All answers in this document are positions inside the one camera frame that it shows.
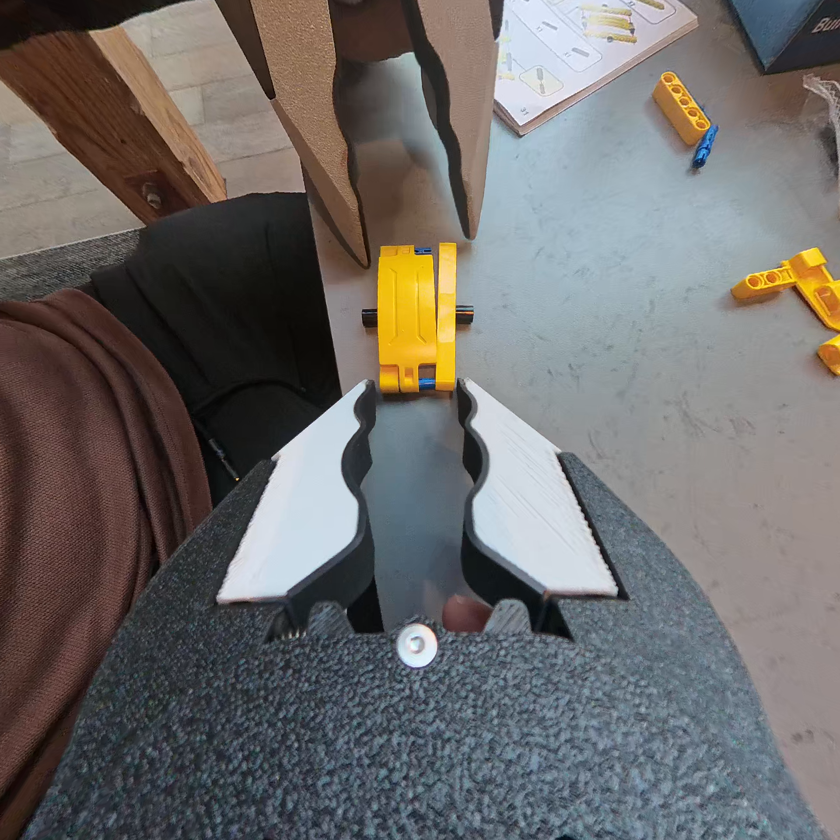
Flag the open white instruction manual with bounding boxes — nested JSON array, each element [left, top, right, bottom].
[[491, 0, 700, 137]]

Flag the person's right hand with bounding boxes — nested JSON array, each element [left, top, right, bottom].
[[443, 594, 492, 634]]

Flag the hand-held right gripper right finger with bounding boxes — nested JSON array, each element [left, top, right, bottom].
[[456, 381, 622, 602]]

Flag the short yellow beam blue pin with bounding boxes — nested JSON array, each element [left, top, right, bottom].
[[653, 71, 721, 173]]

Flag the grey desk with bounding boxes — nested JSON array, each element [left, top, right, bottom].
[[305, 0, 840, 802]]

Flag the wooden table leg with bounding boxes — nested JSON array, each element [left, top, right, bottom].
[[0, 27, 229, 227]]

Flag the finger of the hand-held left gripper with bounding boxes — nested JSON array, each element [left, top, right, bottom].
[[403, 0, 501, 241], [248, 0, 372, 269]]

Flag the person's left hand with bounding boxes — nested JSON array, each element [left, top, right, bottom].
[[334, 0, 430, 65]]

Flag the yellow L-shaped piece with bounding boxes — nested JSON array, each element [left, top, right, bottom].
[[787, 248, 840, 330]]

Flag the yellow curved panel blue pins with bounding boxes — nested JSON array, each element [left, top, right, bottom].
[[377, 242, 443, 396]]

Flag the short yellow three-hole beam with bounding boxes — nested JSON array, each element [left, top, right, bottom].
[[730, 266, 796, 304]]

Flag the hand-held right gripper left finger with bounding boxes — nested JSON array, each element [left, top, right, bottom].
[[216, 381, 380, 606]]

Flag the blue kit box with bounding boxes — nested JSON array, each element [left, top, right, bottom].
[[728, 0, 840, 74]]

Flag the black drawstring cord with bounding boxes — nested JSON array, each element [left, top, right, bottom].
[[195, 418, 246, 483]]

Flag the person's left forearm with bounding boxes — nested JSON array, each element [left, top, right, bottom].
[[0, 0, 178, 49]]

